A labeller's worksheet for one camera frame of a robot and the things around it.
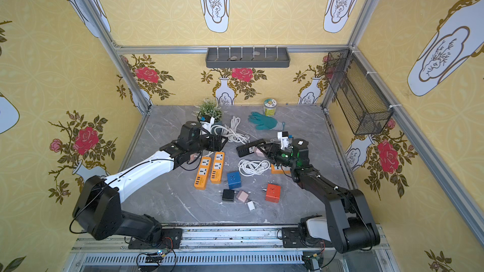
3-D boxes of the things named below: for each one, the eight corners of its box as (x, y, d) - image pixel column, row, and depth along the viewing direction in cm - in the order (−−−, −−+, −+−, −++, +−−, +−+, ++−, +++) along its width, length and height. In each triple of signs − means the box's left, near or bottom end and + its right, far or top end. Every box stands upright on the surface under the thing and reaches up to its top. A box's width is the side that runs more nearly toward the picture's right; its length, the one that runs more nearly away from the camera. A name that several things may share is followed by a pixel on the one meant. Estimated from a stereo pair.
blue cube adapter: (227, 189, 89) (226, 185, 85) (228, 174, 93) (227, 170, 90) (241, 189, 89) (240, 185, 85) (241, 174, 93) (241, 170, 90)
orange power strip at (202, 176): (194, 189, 88) (193, 187, 86) (202, 159, 98) (201, 156, 96) (205, 190, 88) (204, 188, 86) (212, 159, 98) (211, 157, 96)
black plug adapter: (222, 201, 85) (221, 199, 83) (223, 190, 88) (222, 189, 86) (234, 201, 85) (234, 199, 83) (234, 190, 88) (234, 189, 86)
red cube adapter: (264, 201, 85) (265, 196, 81) (266, 188, 89) (267, 183, 84) (279, 203, 85) (280, 199, 80) (279, 191, 88) (281, 186, 84)
